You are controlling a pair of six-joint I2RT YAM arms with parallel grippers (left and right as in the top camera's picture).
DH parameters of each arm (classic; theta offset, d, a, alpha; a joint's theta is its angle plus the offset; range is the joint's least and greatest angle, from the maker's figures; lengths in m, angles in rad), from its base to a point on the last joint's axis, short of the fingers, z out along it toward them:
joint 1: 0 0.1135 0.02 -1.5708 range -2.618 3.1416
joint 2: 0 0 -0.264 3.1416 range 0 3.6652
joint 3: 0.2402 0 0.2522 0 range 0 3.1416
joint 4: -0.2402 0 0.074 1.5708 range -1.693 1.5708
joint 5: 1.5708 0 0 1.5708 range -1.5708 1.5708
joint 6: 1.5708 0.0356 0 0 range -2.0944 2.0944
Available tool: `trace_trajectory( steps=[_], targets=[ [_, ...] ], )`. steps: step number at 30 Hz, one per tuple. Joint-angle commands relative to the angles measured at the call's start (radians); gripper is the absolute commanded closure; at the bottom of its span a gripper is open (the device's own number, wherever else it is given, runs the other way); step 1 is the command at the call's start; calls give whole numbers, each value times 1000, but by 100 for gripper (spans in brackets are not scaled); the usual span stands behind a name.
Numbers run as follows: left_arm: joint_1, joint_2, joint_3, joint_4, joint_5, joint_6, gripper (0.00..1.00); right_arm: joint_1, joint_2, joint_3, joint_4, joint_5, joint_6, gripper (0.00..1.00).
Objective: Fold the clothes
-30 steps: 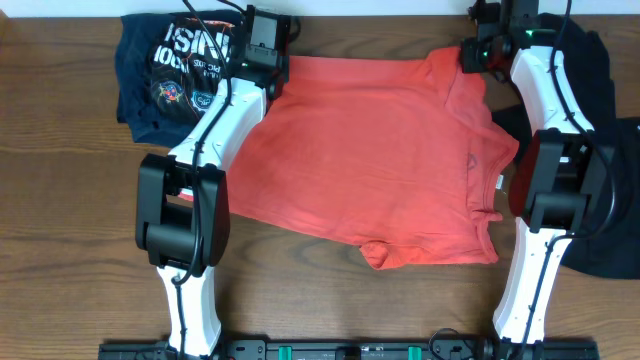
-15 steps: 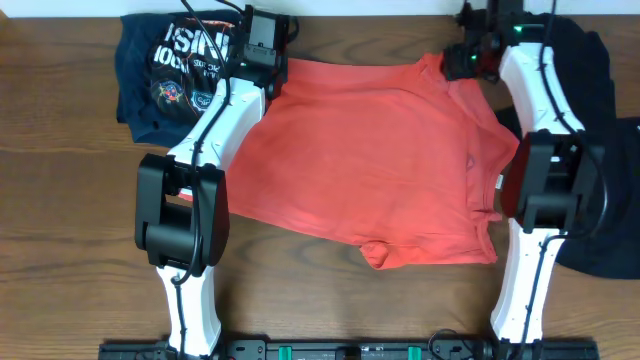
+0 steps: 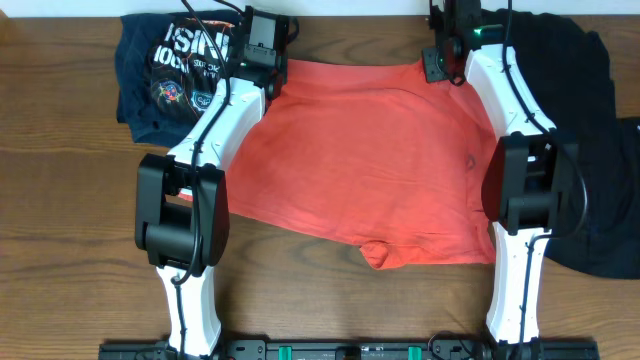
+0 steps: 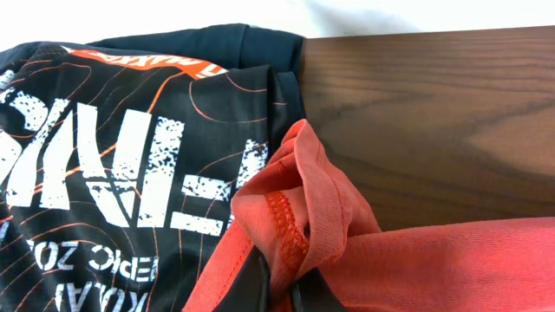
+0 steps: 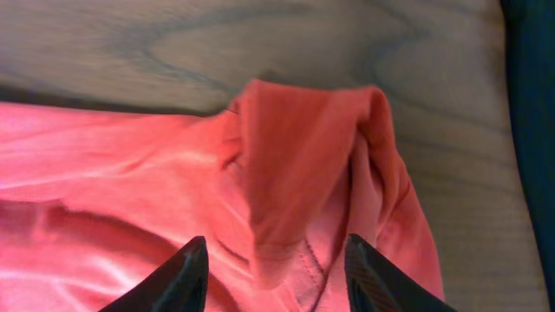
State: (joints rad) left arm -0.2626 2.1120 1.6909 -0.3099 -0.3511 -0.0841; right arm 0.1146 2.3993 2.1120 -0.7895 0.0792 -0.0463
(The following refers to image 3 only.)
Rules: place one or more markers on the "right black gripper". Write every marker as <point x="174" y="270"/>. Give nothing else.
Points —
<point x="430" y="55"/>

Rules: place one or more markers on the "red-orange t-shirt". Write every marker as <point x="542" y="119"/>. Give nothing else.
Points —
<point x="371" y="156"/>

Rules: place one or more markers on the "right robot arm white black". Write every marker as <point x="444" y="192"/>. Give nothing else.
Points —
<point x="527" y="185"/>

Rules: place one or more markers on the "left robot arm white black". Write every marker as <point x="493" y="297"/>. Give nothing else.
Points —
<point x="182" y="217"/>

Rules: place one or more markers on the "black garment pile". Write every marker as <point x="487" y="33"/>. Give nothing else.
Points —
<point x="568" y="71"/>

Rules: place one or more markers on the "folded navy printed t-shirt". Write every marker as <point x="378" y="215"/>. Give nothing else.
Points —
<point x="168" y="72"/>

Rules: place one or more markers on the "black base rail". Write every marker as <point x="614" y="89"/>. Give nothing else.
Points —
<point x="437" y="348"/>

